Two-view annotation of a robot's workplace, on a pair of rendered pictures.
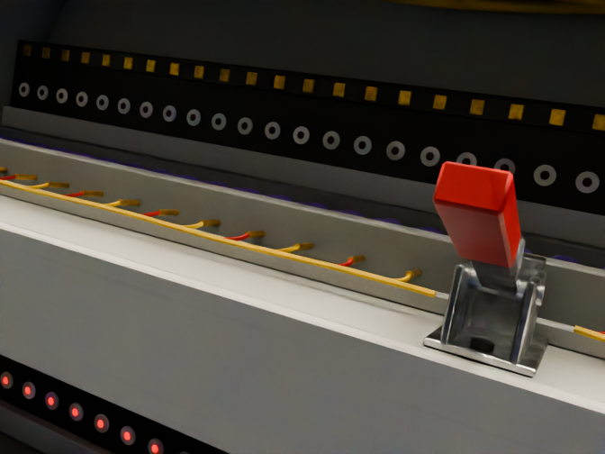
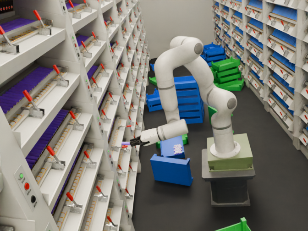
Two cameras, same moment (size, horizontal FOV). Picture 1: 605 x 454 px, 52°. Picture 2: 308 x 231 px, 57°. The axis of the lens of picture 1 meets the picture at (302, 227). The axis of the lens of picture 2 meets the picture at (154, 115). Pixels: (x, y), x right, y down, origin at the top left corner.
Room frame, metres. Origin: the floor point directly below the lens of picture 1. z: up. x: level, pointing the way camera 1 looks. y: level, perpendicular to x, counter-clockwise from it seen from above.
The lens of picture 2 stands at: (0.53, 1.70, 1.44)
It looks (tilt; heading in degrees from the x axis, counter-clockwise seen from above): 26 degrees down; 251
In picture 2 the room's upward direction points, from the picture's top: 12 degrees counter-clockwise
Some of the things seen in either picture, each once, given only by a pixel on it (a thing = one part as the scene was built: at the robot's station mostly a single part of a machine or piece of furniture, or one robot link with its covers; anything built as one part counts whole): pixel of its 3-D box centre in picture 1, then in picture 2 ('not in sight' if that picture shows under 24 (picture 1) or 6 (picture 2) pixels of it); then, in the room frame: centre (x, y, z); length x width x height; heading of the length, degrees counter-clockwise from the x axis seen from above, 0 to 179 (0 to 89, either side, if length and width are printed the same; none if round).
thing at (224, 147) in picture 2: not in sight; (223, 137); (-0.35, 0.43, 0.47); 0.19 x 0.19 x 0.18
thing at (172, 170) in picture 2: not in sight; (171, 169); (-0.10, 0.06, 0.10); 0.30 x 0.08 x 0.20; 129
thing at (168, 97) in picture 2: not in sight; (170, 108); (-0.03, 0.41, 0.78); 0.16 x 0.09 x 0.30; 65
